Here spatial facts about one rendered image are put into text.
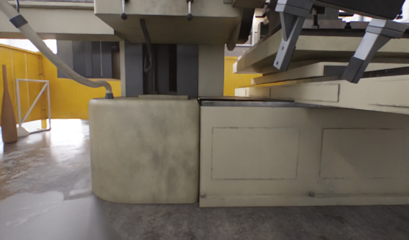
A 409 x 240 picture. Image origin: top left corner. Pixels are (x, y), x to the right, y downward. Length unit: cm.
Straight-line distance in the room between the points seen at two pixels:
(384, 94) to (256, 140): 65
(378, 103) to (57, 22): 171
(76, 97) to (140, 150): 292
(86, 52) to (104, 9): 79
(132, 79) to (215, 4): 97
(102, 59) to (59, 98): 234
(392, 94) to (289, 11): 53
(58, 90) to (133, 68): 249
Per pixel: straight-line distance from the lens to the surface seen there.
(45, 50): 99
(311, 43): 111
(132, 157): 126
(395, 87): 80
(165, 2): 121
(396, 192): 179
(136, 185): 132
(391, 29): 44
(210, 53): 180
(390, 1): 41
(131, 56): 186
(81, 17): 164
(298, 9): 34
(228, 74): 358
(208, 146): 120
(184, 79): 177
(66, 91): 412
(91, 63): 198
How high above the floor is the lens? 65
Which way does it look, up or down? 6 degrees down
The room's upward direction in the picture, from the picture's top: 1 degrees clockwise
